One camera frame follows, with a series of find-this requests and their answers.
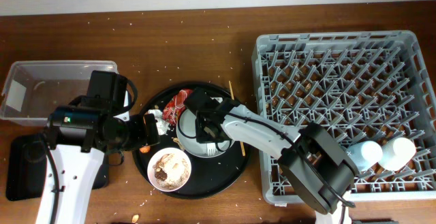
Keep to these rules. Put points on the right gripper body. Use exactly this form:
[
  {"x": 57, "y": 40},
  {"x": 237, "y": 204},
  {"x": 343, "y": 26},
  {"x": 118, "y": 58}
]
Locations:
[{"x": 204, "y": 133}]

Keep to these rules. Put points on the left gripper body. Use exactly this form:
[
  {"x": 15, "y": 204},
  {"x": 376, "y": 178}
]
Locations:
[{"x": 132, "y": 133}]

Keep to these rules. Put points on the orange carrot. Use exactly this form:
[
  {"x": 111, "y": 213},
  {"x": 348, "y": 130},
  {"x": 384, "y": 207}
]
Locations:
[{"x": 145, "y": 149}]

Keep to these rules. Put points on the white tissue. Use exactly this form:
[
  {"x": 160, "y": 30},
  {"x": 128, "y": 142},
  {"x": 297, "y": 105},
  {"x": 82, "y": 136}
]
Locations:
[{"x": 162, "y": 125}]

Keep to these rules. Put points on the grey plate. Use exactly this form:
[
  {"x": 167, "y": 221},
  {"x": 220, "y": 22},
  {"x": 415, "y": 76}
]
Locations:
[{"x": 186, "y": 131}]

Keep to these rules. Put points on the wooden chopstick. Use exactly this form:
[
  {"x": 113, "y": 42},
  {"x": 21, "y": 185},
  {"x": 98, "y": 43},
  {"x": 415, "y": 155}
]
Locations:
[{"x": 242, "y": 147}]

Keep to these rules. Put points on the white plastic fork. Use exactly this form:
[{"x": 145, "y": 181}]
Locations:
[{"x": 211, "y": 149}]

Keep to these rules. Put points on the red snack wrapper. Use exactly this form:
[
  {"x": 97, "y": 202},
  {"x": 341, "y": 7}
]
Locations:
[{"x": 176, "y": 106}]

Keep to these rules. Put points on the white bowl with food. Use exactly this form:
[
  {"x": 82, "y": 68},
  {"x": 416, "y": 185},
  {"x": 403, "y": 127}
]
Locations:
[{"x": 169, "y": 169}]

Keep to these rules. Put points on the blue cup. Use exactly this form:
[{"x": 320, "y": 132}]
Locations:
[{"x": 365, "y": 154}]

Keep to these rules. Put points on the white cup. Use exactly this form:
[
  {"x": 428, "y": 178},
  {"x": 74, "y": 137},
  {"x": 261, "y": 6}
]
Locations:
[{"x": 397, "y": 153}]

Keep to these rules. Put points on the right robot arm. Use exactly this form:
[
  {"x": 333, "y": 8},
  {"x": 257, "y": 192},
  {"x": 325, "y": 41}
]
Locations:
[{"x": 319, "y": 170}]

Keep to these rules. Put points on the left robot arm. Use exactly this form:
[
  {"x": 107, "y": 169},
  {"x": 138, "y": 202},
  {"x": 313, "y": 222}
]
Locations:
[{"x": 78, "y": 136}]

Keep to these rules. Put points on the grey dishwasher rack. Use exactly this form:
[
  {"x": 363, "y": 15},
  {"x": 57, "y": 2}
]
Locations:
[{"x": 359, "y": 86}]

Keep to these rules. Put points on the round black tray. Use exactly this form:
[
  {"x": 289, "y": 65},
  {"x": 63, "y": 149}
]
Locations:
[{"x": 208, "y": 176}]

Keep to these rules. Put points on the peanut on table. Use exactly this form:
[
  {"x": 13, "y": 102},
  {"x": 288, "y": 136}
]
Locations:
[{"x": 135, "y": 218}]

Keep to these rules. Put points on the black rectangular tray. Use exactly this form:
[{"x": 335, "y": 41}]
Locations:
[{"x": 27, "y": 168}]

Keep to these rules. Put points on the clear plastic bin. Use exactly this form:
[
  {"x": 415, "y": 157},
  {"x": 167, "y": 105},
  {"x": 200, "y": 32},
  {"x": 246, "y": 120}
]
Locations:
[{"x": 34, "y": 89}]

